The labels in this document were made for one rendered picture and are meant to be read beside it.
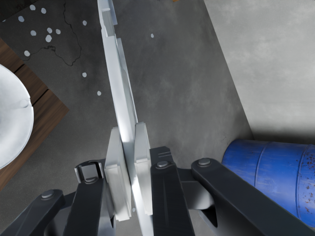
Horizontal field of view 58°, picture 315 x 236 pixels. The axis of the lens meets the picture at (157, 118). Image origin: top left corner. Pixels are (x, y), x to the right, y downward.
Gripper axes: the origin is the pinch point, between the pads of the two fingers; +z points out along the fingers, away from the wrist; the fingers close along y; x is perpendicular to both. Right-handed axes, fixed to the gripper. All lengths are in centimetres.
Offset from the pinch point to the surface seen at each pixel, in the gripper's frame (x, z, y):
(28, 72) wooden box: 5, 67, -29
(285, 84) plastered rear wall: -41, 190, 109
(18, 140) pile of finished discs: -12, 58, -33
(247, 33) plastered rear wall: 1, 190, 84
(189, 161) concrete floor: -76, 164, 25
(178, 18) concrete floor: 19, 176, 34
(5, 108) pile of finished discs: -3, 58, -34
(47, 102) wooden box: -5, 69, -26
